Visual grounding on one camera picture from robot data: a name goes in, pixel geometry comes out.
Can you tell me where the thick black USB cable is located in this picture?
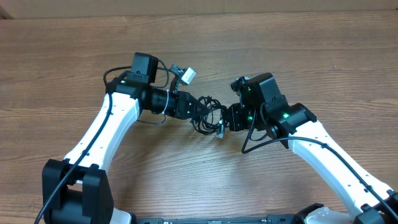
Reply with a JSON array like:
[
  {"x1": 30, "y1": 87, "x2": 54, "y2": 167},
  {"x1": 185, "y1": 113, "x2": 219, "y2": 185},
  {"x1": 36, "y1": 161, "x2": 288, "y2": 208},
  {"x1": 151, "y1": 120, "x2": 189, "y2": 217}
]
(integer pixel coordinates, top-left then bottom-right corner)
[{"x1": 190, "y1": 95, "x2": 229, "y2": 139}]

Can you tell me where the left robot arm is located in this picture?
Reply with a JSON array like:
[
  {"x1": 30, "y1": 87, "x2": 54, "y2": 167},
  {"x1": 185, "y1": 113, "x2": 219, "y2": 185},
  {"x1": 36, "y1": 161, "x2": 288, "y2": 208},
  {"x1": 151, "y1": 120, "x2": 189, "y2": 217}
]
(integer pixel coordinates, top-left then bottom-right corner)
[{"x1": 35, "y1": 52, "x2": 205, "y2": 223}]

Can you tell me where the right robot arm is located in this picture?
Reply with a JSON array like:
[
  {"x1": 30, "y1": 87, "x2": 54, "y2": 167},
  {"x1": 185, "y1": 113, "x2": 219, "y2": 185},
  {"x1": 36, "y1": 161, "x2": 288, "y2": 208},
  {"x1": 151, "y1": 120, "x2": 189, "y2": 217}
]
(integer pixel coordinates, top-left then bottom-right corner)
[{"x1": 226, "y1": 73, "x2": 397, "y2": 223}]

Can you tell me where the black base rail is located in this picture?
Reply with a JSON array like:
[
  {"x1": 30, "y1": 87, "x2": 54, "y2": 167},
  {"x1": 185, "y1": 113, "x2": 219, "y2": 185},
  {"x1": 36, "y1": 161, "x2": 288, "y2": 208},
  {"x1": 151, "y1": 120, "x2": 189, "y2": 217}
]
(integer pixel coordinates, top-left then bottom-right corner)
[{"x1": 131, "y1": 214, "x2": 305, "y2": 224}]

